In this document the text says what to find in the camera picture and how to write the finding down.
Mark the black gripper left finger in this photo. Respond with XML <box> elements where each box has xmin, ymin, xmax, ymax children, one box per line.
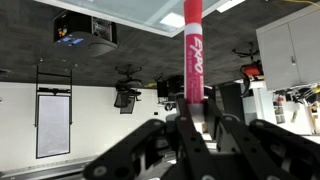
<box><xmin>83</xmin><ymin>98</ymin><xmax>219</xmax><ymax>180</ymax></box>

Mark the red Expo marker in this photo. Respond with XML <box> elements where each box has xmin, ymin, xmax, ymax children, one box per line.
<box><xmin>183</xmin><ymin>0</ymin><xmax>204</xmax><ymax>133</ymax></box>

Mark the black monitor cart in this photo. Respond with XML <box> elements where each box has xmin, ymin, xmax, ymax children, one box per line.
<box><xmin>156</xmin><ymin>75</ymin><xmax>184</xmax><ymax>111</ymax></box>

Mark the black robot base box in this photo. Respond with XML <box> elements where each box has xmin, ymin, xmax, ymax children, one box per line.
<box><xmin>53</xmin><ymin>10</ymin><xmax>118</xmax><ymax>57</ymax></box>

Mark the black office chair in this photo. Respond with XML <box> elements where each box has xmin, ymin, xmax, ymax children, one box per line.
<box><xmin>114</xmin><ymin>64</ymin><xmax>142</xmax><ymax>114</ymax></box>

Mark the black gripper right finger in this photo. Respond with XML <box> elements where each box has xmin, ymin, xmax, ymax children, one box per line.
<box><xmin>205</xmin><ymin>99</ymin><xmax>320</xmax><ymax>180</ymax></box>

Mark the white board on stand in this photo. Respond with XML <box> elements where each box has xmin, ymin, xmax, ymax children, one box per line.
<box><xmin>34</xmin><ymin>59</ymin><xmax>73</xmax><ymax>159</ymax></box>

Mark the red office chair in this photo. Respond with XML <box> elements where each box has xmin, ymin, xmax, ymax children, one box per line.
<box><xmin>232</xmin><ymin>42</ymin><xmax>263</xmax><ymax>97</ymax></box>

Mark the white metal cabinet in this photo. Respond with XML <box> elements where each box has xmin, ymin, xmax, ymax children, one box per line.
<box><xmin>256</xmin><ymin>6</ymin><xmax>320</xmax><ymax>91</ymax></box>

